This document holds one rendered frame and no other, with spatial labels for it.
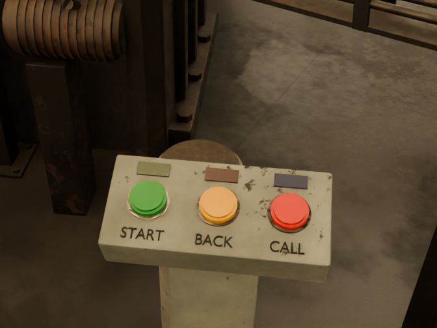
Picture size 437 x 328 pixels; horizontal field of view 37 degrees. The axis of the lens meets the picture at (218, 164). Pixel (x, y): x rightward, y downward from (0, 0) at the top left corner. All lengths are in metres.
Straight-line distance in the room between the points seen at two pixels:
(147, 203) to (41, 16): 0.65
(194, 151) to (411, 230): 0.81
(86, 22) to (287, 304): 0.69
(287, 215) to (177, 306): 0.18
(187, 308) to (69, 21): 0.66
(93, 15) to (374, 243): 0.79
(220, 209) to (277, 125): 1.16
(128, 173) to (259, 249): 0.17
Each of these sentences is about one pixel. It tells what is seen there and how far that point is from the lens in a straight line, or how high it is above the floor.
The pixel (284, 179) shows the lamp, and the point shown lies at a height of 0.62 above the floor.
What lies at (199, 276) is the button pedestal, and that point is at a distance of 0.72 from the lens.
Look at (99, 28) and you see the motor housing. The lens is 1.23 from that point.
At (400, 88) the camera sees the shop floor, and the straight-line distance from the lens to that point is 2.06.
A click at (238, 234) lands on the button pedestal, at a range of 0.67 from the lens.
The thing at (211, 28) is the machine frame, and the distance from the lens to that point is 2.12.
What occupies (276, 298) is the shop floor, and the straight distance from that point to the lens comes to 1.38.
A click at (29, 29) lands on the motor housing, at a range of 1.27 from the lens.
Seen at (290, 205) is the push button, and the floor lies 0.61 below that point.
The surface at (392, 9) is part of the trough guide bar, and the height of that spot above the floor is 0.71.
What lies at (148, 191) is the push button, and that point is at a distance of 0.69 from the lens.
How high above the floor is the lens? 1.08
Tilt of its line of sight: 40 degrees down
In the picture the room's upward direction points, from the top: 2 degrees clockwise
